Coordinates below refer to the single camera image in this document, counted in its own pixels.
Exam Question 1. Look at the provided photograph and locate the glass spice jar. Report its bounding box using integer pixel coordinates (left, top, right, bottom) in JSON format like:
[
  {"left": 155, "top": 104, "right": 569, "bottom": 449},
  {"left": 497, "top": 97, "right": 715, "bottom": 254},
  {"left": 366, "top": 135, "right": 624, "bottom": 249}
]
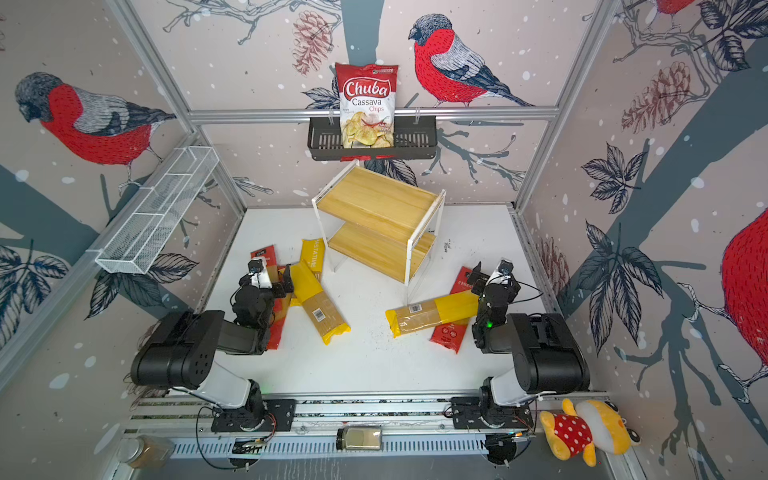
[{"left": 117, "top": 435, "right": 175, "bottom": 469}]

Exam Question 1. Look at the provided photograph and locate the black wire hanging basket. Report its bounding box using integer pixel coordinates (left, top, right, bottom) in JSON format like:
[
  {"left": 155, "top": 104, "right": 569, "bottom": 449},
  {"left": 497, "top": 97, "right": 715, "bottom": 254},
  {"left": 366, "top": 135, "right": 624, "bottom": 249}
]
[{"left": 307, "top": 115, "right": 439, "bottom": 162}]

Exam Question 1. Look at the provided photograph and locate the white mesh wall basket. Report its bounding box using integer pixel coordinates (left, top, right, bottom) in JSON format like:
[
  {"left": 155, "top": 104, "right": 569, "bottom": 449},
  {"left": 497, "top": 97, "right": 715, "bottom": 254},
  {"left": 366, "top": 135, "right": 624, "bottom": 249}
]
[{"left": 95, "top": 146, "right": 219, "bottom": 274}]

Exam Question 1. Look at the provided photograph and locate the Chuba cassava chips bag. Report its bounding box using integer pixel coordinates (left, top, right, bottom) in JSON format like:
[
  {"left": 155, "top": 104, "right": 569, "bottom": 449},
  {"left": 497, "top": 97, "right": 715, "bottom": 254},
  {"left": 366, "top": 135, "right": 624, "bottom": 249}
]
[{"left": 335, "top": 63, "right": 399, "bottom": 149}]

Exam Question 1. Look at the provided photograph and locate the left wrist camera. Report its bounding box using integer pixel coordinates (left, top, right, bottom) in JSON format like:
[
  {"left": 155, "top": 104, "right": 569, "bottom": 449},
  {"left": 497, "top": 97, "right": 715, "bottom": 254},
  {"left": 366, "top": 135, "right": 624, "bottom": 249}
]
[{"left": 248, "top": 260, "right": 272, "bottom": 289}]

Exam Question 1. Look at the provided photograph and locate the wooden two-tier shelf rack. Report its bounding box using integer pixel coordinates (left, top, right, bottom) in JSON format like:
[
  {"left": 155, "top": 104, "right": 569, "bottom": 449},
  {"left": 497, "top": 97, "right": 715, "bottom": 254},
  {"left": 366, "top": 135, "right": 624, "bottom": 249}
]
[{"left": 311, "top": 160, "right": 447, "bottom": 303}]

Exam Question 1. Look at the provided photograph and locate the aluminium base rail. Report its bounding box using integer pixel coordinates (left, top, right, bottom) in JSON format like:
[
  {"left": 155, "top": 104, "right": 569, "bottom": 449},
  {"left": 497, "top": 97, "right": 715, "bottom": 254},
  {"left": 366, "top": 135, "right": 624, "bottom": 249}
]
[{"left": 123, "top": 392, "right": 563, "bottom": 463}]

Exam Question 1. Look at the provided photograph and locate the red spaghetti box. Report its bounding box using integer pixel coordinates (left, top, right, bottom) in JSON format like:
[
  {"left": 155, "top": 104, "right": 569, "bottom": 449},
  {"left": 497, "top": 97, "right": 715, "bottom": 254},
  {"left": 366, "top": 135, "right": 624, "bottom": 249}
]
[
  {"left": 430, "top": 267, "right": 478, "bottom": 353},
  {"left": 267, "top": 264, "right": 293, "bottom": 350},
  {"left": 250, "top": 245, "right": 277, "bottom": 268}
]

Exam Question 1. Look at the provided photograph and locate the small glass container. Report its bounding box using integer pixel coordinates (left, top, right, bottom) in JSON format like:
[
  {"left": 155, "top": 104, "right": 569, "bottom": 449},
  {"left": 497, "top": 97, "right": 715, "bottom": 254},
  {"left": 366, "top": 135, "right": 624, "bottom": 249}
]
[{"left": 336, "top": 426, "right": 382, "bottom": 451}]

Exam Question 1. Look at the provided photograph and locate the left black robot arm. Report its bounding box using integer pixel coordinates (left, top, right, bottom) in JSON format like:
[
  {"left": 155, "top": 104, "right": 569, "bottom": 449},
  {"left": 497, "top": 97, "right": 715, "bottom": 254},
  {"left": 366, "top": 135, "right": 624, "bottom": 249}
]
[{"left": 130, "top": 261, "right": 293, "bottom": 432}]

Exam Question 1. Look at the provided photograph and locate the horizontal aluminium frame bar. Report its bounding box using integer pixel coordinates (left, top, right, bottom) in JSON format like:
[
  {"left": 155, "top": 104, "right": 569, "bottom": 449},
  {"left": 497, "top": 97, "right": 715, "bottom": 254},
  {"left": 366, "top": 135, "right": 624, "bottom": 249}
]
[{"left": 187, "top": 106, "right": 560, "bottom": 125}]

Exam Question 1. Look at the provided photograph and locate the red spaghetti box far left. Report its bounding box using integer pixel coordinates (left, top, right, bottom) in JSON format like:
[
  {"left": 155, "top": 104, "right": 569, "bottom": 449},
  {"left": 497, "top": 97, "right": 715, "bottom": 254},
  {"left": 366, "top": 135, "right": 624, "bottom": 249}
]
[{"left": 250, "top": 245, "right": 277, "bottom": 268}]

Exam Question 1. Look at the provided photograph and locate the yellow plush toy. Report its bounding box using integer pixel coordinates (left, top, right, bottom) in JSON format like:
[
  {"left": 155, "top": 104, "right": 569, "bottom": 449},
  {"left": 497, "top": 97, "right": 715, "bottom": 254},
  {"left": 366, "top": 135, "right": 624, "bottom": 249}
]
[{"left": 538, "top": 398, "right": 641, "bottom": 467}]

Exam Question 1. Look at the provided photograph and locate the red spaghetti box right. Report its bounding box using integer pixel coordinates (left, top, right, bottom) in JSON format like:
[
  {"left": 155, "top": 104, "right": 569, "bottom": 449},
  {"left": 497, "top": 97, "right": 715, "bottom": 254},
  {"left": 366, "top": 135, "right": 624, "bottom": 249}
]
[{"left": 430, "top": 267, "right": 478, "bottom": 353}]

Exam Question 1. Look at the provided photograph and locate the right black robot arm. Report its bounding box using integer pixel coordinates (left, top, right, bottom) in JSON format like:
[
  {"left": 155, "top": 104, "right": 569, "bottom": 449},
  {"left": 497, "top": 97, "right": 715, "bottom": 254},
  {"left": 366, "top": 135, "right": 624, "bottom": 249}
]
[{"left": 468, "top": 268, "right": 591, "bottom": 424}]

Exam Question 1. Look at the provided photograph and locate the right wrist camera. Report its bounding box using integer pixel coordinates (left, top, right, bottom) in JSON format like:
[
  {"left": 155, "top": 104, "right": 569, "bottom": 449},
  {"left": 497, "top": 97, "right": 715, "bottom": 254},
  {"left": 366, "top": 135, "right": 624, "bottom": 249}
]
[{"left": 487, "top": 259, "right": 514, "bottom": 285}]

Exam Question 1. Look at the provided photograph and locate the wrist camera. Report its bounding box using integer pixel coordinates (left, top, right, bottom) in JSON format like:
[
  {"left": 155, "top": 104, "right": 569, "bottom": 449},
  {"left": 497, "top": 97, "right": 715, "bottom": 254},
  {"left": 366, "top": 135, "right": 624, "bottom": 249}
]
[
  {"left": 248, "top": 260, "right": 272, "bottom": 289},
  {"left": 487, "top": 259, "right": 514, "bottom": 285}
]

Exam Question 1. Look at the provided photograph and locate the yellow spaghetti bag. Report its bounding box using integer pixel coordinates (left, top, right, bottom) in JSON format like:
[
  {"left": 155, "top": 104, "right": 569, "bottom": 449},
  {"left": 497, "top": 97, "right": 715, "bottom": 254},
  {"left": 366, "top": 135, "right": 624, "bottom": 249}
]
[
  {"left": 385, "top": 290, "right": 479, "bottom": 338},
  {"left": 290, "top": 262, "right": 351, "bottom": 345},
  {"left": 290, "top": 239, "right": 325, "bottom": 307}
]

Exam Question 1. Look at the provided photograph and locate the red spaghetti box inner left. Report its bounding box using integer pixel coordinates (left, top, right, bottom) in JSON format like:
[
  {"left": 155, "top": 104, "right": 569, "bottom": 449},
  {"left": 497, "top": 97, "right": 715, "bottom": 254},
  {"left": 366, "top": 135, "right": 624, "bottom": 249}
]
[{"left": 267, "top": 264, "right": 293, "bottom": 350}]

